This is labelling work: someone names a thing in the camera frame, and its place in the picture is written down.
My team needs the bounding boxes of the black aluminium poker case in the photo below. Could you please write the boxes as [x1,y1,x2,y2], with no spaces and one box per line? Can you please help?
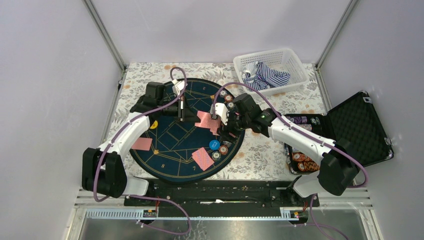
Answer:
[286,90,394,167]

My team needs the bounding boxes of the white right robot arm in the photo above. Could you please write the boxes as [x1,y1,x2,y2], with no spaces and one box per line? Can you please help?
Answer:
[210,93,360,206]

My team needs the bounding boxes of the grey chip stack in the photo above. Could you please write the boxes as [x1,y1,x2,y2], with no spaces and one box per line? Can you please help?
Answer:
[219,90,227,98]
[223,141,232,147]

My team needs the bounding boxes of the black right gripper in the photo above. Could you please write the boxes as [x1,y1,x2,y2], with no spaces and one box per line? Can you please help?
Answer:
[216,109,251,144]

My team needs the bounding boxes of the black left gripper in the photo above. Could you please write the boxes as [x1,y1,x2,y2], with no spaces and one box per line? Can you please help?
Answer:
[157,95,201,122]

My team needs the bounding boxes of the yellow big blind button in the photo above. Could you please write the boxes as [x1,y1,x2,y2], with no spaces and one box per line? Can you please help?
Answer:
[149,120,159,130]

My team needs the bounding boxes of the red card bottom seat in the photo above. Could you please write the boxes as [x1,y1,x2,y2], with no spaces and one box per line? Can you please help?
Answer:
[192,147,214,171]

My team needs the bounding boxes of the round dark blue poker mat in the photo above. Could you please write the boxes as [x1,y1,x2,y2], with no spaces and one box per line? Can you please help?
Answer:
[128,78,245,184]

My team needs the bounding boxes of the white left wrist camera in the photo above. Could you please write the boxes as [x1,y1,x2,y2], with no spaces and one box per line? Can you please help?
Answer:
[171,79,186,96]

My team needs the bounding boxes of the red chip stack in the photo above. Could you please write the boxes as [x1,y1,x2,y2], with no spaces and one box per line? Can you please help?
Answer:
[224,94,233,103]
[218,145,229,156]

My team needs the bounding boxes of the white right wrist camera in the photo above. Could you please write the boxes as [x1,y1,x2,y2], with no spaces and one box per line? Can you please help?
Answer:
[210,102,229,126]

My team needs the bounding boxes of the red chips in case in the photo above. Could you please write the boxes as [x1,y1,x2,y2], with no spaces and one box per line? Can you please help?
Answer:
[292,152,320,172]

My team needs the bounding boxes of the red card seat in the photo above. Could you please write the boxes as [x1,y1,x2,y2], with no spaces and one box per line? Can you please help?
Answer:
[192,147,214,171]
[194,110,222,136]
[131,137,153,151]

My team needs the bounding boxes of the blue small blind button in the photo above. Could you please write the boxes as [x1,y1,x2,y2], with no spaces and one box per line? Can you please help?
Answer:
[209,139,221,151]

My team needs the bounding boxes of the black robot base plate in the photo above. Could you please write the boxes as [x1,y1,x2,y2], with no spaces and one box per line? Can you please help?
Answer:
[124,179,320,218]

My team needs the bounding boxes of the floral tablecloth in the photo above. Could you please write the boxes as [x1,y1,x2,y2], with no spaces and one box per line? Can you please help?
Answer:
[101,62,327,181]

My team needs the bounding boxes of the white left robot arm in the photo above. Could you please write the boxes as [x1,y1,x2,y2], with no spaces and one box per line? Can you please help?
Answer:
[81,79,200,206]

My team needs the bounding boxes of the green blue 50 chip stack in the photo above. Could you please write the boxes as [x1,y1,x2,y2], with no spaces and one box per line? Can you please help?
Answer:
[211,151,222,162]

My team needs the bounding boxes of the red playing card deck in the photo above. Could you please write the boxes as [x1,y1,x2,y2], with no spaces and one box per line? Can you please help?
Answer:
[177,96,185,122]

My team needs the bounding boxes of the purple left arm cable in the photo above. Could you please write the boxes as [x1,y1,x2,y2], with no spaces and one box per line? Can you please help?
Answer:
[92,66,192,236]

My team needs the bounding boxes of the blue white striped cloth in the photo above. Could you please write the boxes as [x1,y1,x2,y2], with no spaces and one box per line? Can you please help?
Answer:
[241,61,291,91]

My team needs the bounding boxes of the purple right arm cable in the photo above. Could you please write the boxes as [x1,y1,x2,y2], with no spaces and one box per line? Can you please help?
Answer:
[211,82,369,240]

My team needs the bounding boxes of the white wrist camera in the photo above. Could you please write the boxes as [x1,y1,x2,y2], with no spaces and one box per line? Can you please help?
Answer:
[210,102,229,126]
[171,79,186,96]

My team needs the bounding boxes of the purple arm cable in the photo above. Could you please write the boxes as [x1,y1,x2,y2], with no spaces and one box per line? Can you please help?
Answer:
[92,66,192,236]
[211,82,369,240]

